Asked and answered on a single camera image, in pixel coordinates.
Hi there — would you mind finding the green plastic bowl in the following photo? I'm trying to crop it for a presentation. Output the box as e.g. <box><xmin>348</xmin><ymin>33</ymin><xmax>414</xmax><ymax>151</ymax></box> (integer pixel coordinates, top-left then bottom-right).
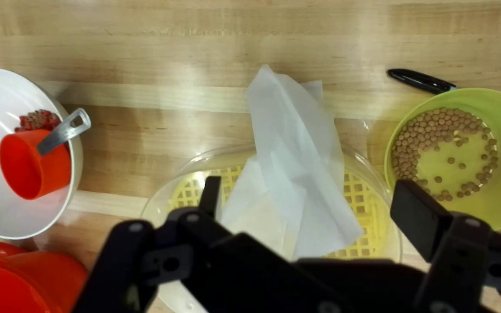
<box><xmin>384</xmin><ymin>88</ymin><xmax>501</xmax><ymax>229</ymax></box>

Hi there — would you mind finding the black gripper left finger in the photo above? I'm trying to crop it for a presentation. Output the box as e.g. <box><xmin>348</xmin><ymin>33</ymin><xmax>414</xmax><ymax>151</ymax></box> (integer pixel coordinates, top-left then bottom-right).
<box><xmin>73</xmin><ymin>174</ymin><xmax>235</xmax><ymax>313</ymax></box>

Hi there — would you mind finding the clear container with yellow grid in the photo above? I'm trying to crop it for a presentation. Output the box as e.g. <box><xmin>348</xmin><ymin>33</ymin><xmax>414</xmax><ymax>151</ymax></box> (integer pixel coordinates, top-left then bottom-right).
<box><xmin>141</xmin><ymin>144</ymin><xmax>404</xmax><ymax>313</ymax></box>

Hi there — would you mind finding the red measuring cup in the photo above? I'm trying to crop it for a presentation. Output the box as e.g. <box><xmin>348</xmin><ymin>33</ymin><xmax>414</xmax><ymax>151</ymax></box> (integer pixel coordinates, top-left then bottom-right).
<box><xmin>0</xmin><ymin>108</ymin><xmax>92</xmax><ymax>200</ymax></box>

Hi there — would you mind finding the white napkin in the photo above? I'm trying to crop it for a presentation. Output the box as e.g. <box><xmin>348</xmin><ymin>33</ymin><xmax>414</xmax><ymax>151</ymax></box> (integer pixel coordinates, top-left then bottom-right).
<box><xmin>219</xmin><ymin>66</ymin><xmax>362</xmax><ymax>261</ymax></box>

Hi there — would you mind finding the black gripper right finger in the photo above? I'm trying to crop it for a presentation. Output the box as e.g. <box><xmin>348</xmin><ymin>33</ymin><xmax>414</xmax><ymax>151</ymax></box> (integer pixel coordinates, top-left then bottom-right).
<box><xmin>388</xmin><ymin>177</ymin><xmax>501</xmax><ymax>313</ymax></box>

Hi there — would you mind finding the red bowl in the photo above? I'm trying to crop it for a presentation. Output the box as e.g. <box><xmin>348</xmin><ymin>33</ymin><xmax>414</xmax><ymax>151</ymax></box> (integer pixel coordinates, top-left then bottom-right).
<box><xmin>0</xmin><ymin>241</ymin><xmax>87</xmax><ymax>313</ymax></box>

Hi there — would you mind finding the white bowl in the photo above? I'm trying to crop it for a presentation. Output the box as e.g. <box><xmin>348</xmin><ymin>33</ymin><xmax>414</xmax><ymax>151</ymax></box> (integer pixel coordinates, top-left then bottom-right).
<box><xmin>0</xmin><ymin>68</ymin><xmax>83</xmax><ymax>240</ymax></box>

